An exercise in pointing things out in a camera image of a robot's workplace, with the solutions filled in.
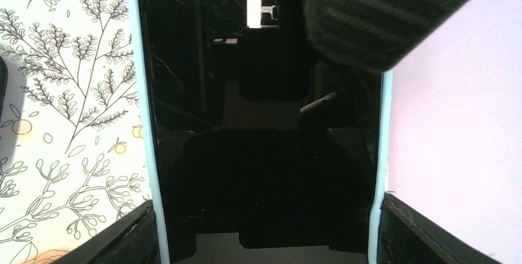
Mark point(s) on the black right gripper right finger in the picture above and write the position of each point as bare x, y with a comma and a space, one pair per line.
406, 236

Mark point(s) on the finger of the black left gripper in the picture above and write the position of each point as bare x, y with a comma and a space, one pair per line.
373, 35

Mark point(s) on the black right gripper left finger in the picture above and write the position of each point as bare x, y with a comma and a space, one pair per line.
132, 239

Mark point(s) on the light blue phone case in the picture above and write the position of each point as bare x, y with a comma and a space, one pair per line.
144, 131

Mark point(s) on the floral patterned table mat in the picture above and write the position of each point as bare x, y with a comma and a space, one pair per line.
72, 156

